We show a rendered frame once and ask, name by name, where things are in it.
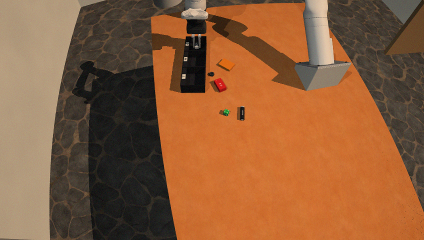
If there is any black rack of bins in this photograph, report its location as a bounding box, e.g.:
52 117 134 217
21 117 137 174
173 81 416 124
180 36 207 93

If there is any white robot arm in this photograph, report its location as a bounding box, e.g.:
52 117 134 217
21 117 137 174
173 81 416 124
302 0 334 65

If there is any red 9v battery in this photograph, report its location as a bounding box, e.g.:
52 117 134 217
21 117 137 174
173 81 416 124
214 78 227 92

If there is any black battery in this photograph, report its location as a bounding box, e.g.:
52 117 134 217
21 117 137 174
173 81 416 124
240 106 245 121

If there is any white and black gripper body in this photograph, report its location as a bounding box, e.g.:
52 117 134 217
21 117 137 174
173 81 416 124
181 0 208 34

